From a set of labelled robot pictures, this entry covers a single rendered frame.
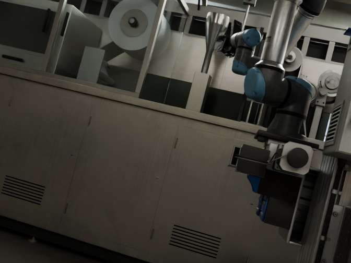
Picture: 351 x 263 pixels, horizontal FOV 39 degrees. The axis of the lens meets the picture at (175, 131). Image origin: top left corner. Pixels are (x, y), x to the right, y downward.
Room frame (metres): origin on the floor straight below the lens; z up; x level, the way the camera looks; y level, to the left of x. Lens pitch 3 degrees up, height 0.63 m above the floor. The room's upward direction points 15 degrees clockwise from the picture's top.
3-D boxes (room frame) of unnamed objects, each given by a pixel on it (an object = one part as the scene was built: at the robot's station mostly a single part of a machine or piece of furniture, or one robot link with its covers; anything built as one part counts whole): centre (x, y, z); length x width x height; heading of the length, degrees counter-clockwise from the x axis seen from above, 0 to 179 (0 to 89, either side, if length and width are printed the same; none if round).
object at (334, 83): (2.63, -0.75, 1.25); 0.07 x 0.02 x 0.07; 76
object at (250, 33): (2.09, -0.20, 1.21); 0.11 x 0.08 x 0.09; 19
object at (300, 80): (1.88, -0.41, 0.98); 0.13 x 0.12 x 0.14; 109
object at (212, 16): (2.92, -0.08, 1.50); 0.14 x 0.14 x 0.06
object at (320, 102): (2.61, -0.71, 1.05); 0.06 x 0.05 x 0.31; 166
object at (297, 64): (2.83, -0.54, 1.33); 0.25 x 0.14 x 0.14; 166
